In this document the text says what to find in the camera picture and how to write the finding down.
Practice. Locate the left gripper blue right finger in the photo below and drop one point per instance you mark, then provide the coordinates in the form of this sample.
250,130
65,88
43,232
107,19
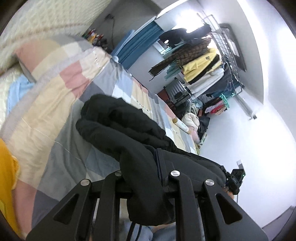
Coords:
209,214

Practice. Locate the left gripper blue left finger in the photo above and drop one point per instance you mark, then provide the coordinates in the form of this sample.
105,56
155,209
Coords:
90,211

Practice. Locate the black puffer jacket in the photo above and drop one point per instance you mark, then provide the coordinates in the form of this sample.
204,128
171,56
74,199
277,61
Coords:
145,155

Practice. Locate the pile of clothes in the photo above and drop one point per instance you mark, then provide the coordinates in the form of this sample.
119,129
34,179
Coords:
198,119

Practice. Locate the metal clothes rack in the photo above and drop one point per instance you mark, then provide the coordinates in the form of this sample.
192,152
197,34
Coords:
222,43

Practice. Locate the person's right hand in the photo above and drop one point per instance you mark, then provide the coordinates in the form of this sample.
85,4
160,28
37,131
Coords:
226,189

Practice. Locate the blue jeans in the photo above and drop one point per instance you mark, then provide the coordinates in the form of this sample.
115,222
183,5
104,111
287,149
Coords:
161,232

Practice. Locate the white air conditioner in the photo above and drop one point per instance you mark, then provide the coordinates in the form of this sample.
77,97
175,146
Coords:
248,110

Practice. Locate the white cylinder roll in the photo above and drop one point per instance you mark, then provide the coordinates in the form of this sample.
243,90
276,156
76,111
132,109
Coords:
181,125

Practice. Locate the green sock hanger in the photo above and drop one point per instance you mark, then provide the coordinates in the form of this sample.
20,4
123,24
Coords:
224,100

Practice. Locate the dark grey hanging coat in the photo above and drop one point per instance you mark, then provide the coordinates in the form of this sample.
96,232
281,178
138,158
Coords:
226,85

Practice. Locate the white hoodie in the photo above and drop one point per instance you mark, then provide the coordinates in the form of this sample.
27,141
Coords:
205,82

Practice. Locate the yellow cartoon pillow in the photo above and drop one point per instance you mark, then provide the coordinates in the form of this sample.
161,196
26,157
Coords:
10,170

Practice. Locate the grey suitcase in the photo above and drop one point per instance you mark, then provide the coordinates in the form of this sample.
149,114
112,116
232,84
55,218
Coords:
177,92

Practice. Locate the colourful patchwork bed quilt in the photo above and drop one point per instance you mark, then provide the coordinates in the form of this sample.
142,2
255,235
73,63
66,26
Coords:
40,130

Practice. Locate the yellow fleece jacket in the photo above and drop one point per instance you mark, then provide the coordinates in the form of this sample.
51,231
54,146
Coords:
197,68

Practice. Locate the blue curtain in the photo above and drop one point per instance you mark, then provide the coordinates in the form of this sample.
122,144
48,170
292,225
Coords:
138,44

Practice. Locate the light blue cloth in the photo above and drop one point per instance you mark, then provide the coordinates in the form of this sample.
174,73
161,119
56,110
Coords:
17,91

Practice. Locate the cream quilted pillow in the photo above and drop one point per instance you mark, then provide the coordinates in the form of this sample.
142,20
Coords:
10,76

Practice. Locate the bottles on nightstand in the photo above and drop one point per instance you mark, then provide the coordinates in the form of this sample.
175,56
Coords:
97,40

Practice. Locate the black hanging jacket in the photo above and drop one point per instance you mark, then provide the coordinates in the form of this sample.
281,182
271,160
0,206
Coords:
175,36

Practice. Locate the cream quilted headboard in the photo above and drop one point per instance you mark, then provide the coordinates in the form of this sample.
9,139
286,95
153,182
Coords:
25,20

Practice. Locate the wall charger with cable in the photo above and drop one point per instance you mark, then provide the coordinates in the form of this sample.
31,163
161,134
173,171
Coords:
111,17

